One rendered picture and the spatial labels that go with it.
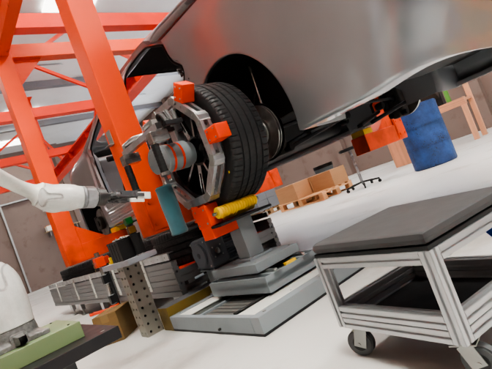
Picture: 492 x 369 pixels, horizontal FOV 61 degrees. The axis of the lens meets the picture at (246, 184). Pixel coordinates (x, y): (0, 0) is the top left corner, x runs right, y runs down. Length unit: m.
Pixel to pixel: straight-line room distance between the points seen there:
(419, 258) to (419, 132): 5.35
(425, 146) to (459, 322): 5.36
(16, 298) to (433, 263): 1.23
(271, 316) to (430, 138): 4.86
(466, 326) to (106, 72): 2.22
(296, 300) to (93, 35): 1.87
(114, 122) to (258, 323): 1.41
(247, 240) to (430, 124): 4.50
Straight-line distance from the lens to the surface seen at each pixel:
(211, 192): 1.98
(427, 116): 6.29
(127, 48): 5.22
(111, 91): 2.58
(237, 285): 2.11
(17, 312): 1.55
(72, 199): 1.74
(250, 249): 2.17
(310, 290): 1.88
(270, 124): 2.34
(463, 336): 0.99
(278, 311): 1.76
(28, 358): 1.49
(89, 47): 2.67
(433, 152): 6.27
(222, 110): 1.95
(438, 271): 0.94
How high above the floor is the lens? 0.53
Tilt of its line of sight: 2 degrees up
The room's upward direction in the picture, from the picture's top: 21 degrees counter-clockwise
